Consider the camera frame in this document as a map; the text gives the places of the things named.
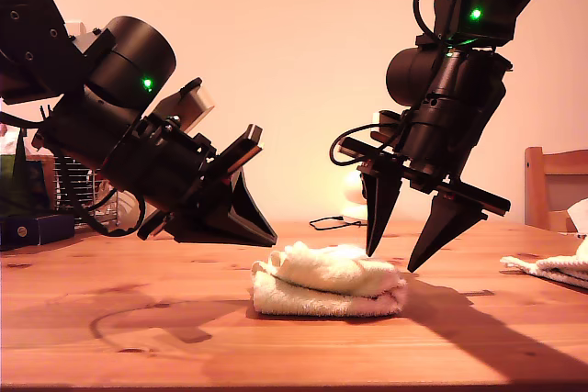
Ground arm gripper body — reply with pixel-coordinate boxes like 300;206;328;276
338;101;513;219
97;113;266;242

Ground white pink-striped tea towel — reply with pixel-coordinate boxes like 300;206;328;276
251;240;409;319

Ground cream terry tea towel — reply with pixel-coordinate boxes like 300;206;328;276
499;239;588;291

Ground wooden chair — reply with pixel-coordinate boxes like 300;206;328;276
525;146;588;233

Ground dark box with round logo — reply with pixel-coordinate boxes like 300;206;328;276
0;213;77;252

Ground green white paper bag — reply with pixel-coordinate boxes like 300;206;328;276
0;123;51;219

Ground white round security camera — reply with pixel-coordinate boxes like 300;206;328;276
340;170;368;223

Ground black security camera cable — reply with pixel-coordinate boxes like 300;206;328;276
309;214;368;231

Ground arm grey camera box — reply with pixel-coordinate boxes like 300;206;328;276
370;109;401;137
153;77;217;132

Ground chrome wire utensil holder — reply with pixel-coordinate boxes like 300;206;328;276
53;155;139;229

